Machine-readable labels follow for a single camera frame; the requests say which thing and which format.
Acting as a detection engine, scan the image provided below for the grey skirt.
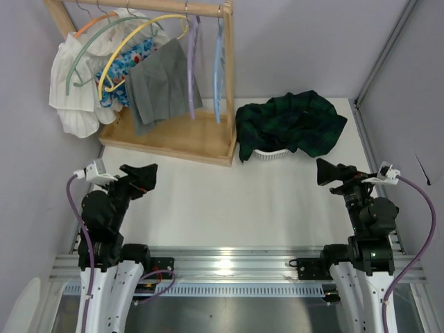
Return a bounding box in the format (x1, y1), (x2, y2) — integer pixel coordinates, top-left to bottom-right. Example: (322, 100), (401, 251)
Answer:
(125, 39), (189, 136)

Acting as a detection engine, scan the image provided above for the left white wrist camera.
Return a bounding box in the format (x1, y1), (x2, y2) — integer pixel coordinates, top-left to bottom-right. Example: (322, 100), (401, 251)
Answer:
(74, 158), (117, 186)

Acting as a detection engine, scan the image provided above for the blue floral garment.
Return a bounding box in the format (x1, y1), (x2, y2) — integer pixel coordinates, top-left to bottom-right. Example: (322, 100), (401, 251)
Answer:
(100, 37), (157, 108)

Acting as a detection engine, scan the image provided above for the aluminium mounting rail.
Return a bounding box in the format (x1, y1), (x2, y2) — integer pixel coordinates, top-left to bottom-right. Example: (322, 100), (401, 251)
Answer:
(49, 246), (427, 284)

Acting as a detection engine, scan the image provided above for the white slotted cable duct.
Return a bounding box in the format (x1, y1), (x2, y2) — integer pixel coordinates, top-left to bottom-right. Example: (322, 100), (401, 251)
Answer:
(62, 282), (325, 298)

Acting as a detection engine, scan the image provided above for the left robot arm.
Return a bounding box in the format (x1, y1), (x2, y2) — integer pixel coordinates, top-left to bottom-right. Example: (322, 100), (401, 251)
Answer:
(76, 159), (158, 332)

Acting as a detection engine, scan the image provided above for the green plastic hanger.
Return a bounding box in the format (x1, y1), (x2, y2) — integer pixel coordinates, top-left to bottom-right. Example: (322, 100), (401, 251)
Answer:
(65, 8), (150, 96)

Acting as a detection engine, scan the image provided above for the white plastic basket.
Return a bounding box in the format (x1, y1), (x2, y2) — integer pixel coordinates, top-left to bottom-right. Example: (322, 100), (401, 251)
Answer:
(253, 149), (292, 161)

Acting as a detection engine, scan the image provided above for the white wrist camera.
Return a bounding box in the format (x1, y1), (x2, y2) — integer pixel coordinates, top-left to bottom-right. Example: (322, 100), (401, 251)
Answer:
(74, 158), (117, 186)
(361, 162), (400, 185)

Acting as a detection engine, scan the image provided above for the light blue plastic hanger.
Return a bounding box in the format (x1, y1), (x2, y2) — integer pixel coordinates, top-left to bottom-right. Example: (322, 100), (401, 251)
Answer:
(213, 6), (225, 123)

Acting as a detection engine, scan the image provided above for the purple plastic hanger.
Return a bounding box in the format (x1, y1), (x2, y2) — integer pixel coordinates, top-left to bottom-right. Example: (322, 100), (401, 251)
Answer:
(187, 15), (202, 120)

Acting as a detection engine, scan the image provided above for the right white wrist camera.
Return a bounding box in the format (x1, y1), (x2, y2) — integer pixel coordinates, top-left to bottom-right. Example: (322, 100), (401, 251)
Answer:
(361, 162), (400, 185)

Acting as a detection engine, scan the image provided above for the wooden clothes rack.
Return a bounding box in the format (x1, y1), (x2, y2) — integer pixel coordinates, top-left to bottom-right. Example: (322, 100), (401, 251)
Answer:
(42, 0), (239, 169)

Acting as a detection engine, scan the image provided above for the yellow plastic hanger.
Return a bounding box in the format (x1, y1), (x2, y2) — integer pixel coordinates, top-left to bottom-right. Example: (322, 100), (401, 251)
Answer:
(96, 14), (189, 102)

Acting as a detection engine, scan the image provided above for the green plaid skirt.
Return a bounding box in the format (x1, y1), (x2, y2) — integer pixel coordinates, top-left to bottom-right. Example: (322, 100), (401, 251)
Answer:
(236, 90), (348, 162)

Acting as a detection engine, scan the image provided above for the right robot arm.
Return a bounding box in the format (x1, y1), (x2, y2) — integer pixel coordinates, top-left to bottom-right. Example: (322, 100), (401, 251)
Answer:
(316, 158), (400, 332)

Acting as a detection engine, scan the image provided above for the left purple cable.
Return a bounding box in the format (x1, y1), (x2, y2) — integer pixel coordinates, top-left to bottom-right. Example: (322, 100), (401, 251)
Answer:
(66, 173), (177, 333)

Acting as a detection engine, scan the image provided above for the white pleated garment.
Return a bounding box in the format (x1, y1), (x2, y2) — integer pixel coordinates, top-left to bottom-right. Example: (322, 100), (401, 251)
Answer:
(48, 8), (159, 139)

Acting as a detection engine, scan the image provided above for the orange plastic hanger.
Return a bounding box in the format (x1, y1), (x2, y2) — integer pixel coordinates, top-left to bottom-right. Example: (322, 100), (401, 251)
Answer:
(74, 1), (117, 38)

